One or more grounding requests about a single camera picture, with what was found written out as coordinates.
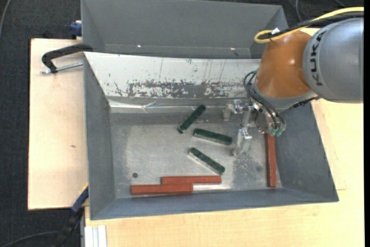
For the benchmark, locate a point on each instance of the red-brown flat block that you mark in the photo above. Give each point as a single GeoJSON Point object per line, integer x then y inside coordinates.
{"type": "Point", "coordinates": [162, 189]}
{"type": "Point", "coordinates": [190, 180]}
{"type": "Point", "coordinates": [271, 162]}

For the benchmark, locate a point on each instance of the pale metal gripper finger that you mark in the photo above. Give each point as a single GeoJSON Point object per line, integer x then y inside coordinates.
{"type": "Point", "coordinates": [244, 136]}
{"type": "Point", "coordinates": [239, 107]}

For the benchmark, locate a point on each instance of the grey metal bin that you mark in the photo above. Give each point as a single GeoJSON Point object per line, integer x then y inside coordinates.
{"type": "Point", "coordinates": [162, 153]}

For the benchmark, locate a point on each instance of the dark green flat block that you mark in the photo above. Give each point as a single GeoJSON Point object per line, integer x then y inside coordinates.
{"type": "Point", "coordinates": [191, 118]}
{"type": "Point", "coordinates": [212, 136]}
{"type": "Point", "coordinates": [207, 160]}

